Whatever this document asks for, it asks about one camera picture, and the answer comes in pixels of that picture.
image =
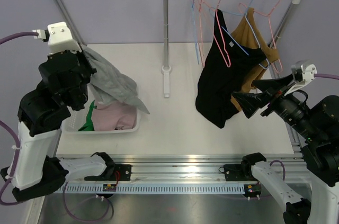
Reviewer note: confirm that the brown tank top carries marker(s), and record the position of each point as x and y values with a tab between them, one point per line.
243	35

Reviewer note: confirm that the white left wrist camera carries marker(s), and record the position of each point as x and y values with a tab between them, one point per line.
58	37

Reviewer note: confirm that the black tank top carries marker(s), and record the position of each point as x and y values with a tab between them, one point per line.
217	82

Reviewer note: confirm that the white slotted cable duct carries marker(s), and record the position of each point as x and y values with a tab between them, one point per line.
126	188

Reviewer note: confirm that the blue hanger of mauve top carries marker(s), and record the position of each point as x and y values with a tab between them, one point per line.
195	37

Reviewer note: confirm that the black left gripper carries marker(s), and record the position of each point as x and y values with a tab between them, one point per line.
90	70

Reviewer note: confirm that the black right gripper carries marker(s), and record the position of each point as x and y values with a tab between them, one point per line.
276	88

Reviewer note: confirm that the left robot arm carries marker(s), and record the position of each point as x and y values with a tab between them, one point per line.
65	76

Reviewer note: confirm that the mauve pink tank top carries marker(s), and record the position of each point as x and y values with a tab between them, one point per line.
115	116

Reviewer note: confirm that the clear plastic basket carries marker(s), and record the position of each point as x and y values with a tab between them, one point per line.
77	119

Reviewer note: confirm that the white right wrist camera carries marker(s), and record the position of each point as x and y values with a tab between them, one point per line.
303	73

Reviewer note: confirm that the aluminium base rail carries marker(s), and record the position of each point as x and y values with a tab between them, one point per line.
201	169

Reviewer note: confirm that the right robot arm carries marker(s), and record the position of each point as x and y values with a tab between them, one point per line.
319	128

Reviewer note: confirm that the grey tank top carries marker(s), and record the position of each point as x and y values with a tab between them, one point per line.
109	85

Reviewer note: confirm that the pink hanger of green top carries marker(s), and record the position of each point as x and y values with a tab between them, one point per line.
201	46

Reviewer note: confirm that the green tank top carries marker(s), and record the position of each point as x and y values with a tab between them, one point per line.
88	125

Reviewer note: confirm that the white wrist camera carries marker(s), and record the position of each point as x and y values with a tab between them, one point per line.
58	37
303	73

